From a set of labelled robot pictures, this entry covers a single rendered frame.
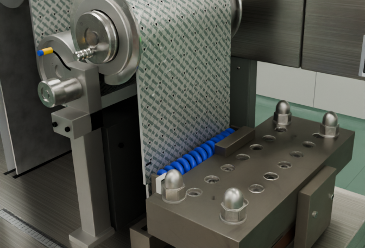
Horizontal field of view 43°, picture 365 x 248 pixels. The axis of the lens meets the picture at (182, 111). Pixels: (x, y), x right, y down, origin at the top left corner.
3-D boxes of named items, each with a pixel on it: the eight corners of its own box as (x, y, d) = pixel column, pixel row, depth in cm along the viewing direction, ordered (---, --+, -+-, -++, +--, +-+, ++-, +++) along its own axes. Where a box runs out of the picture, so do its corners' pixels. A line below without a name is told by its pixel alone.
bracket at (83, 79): (67, 241, 79) (41, 70, 68) (95, 223, 84) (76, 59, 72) (86, 253, 76) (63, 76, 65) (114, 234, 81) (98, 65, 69)
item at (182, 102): (143, 184, 73) (136, 71, 66) (227, 132, 90) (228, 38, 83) (145, 185, 73) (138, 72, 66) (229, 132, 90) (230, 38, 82)
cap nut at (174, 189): (156, 198, 68) (155, 171, 66) (172, 187, 70) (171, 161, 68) (176, 207, 65) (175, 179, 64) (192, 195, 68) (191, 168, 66)
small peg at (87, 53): (79, 54, 64) (78, 63, 65) (94, 49, 66) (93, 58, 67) (72, 50, 65) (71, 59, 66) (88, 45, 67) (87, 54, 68)
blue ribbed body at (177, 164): (152, 188, 74) (151, 169, 73) (227, 139, 89) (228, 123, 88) (169, 195, 72) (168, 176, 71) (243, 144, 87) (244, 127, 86)
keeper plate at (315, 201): (293, 249, 74) (297, 191, 70) (319, 220, 82) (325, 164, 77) (307, 256, 73) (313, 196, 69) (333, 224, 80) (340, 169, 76)
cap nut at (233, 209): (214, 218, 63) (214, 190, 61) (229, 205, 65) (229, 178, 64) (237, 228, 61) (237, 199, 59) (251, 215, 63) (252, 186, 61)
